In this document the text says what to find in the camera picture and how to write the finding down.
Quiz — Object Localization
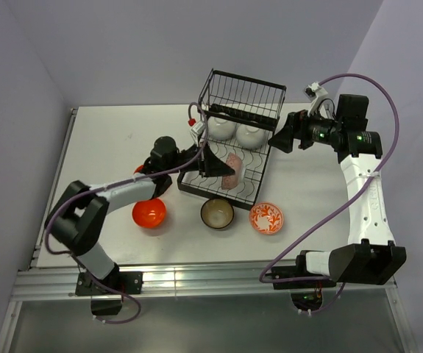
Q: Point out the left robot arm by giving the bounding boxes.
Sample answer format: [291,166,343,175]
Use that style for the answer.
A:
[45,136,235,293]

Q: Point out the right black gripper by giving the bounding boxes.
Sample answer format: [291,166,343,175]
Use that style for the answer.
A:
[268,104,343,153]

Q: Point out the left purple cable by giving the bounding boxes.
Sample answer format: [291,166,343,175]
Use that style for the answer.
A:
[43,101,210,325]

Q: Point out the black white patterned bowl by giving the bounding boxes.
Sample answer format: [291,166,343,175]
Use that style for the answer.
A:
[219,154,244,191]

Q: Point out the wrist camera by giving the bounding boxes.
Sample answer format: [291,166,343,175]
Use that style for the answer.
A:
[303,82,329,116]
[188,118,206,146]

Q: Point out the aluminium mounting rail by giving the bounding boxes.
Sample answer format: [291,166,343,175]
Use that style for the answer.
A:
[12,257,398,301]

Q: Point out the far orange bowl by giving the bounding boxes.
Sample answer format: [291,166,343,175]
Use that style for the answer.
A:
[133,165,144,175]

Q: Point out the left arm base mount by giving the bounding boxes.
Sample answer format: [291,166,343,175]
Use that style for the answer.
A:
[74,271,143,324]

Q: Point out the brown beige bowl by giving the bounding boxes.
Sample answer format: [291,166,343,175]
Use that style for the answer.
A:
[200,199,235,230]

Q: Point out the near orange bowl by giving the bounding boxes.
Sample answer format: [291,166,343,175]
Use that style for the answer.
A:
[132,199,167,229]

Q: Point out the orange white patterned bowl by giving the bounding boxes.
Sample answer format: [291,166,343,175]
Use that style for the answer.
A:
[249,202,284,235]

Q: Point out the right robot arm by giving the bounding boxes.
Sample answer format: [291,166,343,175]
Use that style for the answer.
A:
[263,94,407,288]

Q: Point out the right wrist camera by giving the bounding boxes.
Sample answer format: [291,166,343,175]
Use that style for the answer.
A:
[303,82,329,116]

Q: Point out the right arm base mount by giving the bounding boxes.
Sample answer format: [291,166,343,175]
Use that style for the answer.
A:
[265,265,336,290]

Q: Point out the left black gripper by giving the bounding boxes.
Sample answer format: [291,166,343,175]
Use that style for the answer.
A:
[166,142,235,178]

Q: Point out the black wire dish rack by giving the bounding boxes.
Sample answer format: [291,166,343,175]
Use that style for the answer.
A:
[177,69,286,210]

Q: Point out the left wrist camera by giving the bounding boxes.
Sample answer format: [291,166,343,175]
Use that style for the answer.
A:
[188,118,206,146]

